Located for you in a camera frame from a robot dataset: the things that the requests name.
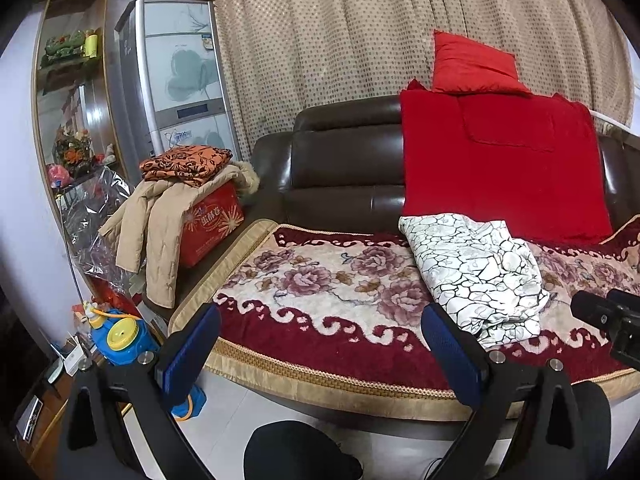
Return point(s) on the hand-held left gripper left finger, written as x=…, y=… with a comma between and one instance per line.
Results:
x=187, y=355

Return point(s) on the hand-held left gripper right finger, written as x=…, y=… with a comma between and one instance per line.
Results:
x=450, y=355

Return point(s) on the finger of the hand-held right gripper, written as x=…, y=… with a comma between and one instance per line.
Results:
x=595, y=310
x=625, y=299

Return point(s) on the white black-patterned coat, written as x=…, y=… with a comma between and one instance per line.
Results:
x=475, y=270

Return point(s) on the blue pump with yellow lid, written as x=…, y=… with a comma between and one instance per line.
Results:
x=125, y=340

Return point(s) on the small white box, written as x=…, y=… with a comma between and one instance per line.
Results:
x=76, y=357

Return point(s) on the red gift box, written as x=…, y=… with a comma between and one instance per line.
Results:
x=215, y=225

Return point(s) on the beige quilted jacket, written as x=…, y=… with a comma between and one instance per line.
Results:
x=150, y=220

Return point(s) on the operator's black-trousered legs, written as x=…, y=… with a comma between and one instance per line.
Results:
x=295, y=455

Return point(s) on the floral red sofa mat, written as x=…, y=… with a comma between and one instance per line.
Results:
x=320, y=280

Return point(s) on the low wooden stand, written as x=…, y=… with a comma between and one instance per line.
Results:
x=50, y=425

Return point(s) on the red blanket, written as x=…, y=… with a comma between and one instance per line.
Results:
x=500, y=170

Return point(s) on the clear plastic wrap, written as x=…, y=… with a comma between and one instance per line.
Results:
x=95, y=210

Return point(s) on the white rod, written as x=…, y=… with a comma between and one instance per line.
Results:
x=615, y=121

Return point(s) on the orange black patterned cloth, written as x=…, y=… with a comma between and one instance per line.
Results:
x=185, y=162

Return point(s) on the brown leather sofa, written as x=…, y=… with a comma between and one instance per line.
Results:
x=340, y=160

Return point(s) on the flower arrangement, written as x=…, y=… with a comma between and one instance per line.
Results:
x=72, y=150

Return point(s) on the red pillow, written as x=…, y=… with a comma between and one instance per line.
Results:
x=475, y=65

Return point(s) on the silver floral refrigerator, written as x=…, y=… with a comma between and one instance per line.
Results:
x=180, y=70

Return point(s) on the green ornament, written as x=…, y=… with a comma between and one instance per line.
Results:
x=62, y=45

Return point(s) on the beige dotted curtain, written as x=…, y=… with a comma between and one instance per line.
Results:
x=325, y=35

